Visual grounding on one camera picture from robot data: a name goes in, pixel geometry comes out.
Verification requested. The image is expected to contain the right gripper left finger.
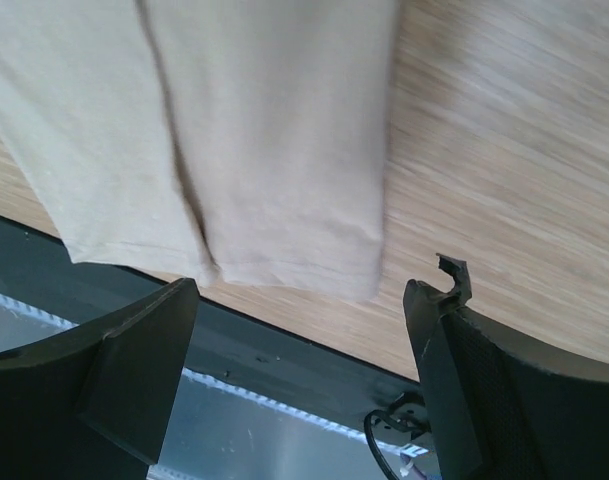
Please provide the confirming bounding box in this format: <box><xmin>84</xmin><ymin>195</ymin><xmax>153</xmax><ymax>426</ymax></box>
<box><xmin>0</xmin><ymin>279</ymin><xmax>199</xmax><ymax>479</ymax></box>

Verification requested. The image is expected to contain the beige t shirt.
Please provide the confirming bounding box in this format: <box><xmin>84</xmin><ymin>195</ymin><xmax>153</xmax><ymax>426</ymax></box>
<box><xmin>0</xmin><ymin>1</ymin><xmax>400</xmax><ymax>301</ymax></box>

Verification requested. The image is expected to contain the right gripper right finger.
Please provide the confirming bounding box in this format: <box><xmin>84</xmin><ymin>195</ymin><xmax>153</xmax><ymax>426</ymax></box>
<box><xmin>403</xmin><ymin>256</ymin><xmax>609</xmax><ymax>479</ymax></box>

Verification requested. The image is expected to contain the white slotted cable duct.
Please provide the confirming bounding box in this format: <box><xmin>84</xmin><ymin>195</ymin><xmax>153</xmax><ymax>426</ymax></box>
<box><xmin>0</xmin><ymin>294</ymin><xmax>382</xmax><ymax>479</ymax></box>

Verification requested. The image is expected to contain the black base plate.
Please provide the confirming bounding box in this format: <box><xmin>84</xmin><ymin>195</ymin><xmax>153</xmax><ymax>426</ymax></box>
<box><xmin>0</xmin><ymin>216</ymin><xmax>427</xmax><ymax>429</ymax></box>

